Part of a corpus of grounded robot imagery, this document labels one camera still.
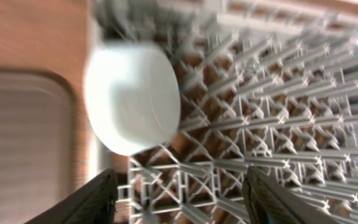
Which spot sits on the dark brown serving tray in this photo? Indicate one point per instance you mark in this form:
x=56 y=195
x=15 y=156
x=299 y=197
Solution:
x=35 y=143

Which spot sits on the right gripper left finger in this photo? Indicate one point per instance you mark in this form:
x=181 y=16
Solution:
x=92 y=203

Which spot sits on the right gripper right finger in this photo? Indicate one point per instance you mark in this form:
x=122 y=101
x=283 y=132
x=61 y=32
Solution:
x=267 y=201

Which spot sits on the grey dishwasher rack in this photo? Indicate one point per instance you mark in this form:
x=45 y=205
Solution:
x=269 y=84

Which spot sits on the light blue bowl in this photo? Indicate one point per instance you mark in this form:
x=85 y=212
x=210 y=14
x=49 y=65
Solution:
x=131 y=95

